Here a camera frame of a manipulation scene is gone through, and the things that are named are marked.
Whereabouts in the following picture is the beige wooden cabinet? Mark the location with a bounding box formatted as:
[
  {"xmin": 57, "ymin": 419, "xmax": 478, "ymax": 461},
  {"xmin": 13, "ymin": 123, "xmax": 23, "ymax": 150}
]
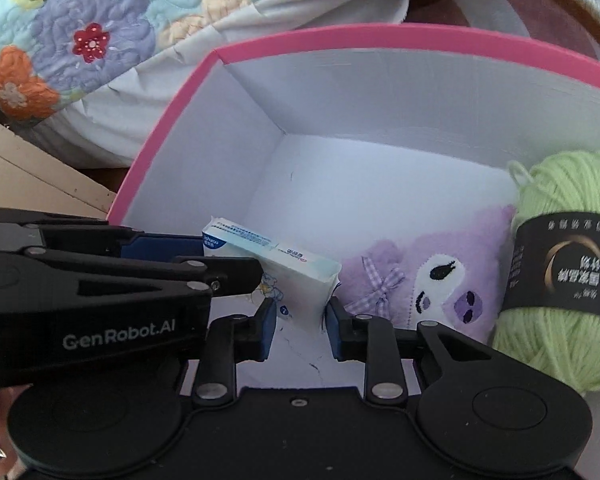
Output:
[{"xmin": 0, "ymin": 124, "xmax": 114, "ymax": 219}]

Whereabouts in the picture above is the green yarn ball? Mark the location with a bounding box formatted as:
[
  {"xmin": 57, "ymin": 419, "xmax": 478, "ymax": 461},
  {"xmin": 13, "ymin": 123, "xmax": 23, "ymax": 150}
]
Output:
[{"xmin": 493, "ymin": 151, "xmax": 600, "ymax": 394}]

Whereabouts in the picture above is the floral quilt bedspread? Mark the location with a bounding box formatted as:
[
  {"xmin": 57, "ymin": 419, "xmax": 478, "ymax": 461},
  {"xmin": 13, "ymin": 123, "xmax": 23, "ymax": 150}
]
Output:
[{"xmin": 0, "ymin": 0, "xmax": 412, "ymax": 124}]

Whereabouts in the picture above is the pink cardboard box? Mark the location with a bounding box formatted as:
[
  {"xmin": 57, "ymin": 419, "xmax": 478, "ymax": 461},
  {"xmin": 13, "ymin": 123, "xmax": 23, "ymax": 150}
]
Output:
[{"xmin": 104, "ymin": 22, "xmax": 600, "ymax": 391}]

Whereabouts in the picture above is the purple plush toy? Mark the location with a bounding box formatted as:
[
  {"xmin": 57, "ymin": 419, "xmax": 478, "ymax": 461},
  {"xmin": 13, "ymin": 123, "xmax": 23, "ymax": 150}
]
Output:
[{"xmin": 335, "ymin": 205, "xmax": 516, "ymax": 344}]

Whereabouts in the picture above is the white tissue pack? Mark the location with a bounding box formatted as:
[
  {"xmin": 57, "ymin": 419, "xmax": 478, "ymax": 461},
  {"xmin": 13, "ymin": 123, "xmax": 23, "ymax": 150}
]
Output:
[{"xmin": 202, "ymin": 218, "xmax": 341, "ymax": 338}]

